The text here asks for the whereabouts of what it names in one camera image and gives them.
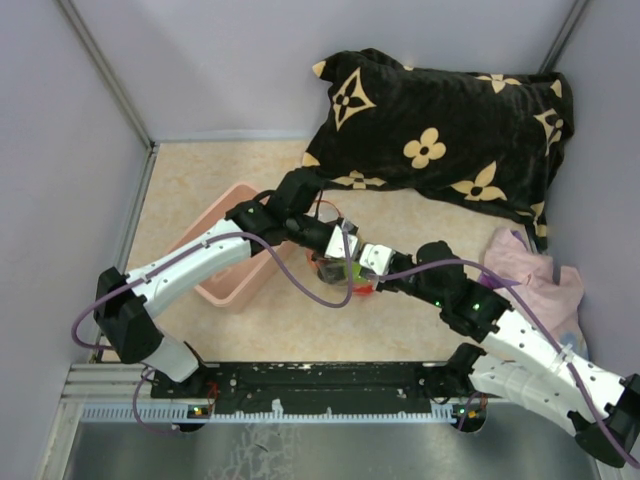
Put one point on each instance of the clear zip top bag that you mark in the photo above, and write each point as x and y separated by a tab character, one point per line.
329	271

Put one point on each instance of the light green apple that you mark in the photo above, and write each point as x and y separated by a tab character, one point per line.
356	272

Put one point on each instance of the red apple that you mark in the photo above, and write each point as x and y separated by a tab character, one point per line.
363	286

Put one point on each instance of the pink plastic bin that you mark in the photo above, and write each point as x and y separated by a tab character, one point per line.
234	287

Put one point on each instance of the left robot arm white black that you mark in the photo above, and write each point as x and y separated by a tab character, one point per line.
127	304

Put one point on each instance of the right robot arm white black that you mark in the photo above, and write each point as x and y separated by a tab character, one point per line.
516	358

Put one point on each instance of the black floral blanket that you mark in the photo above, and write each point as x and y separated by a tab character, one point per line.
491	143

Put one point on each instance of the pink cloth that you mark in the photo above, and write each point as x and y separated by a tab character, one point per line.
553	299

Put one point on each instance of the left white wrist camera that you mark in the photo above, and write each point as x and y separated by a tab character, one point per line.
342	245

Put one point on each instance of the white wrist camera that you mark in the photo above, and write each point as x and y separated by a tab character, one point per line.
376	258
342	245

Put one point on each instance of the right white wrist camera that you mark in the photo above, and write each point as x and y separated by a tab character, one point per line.
376	258

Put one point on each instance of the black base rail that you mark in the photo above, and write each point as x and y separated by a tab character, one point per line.
318	388

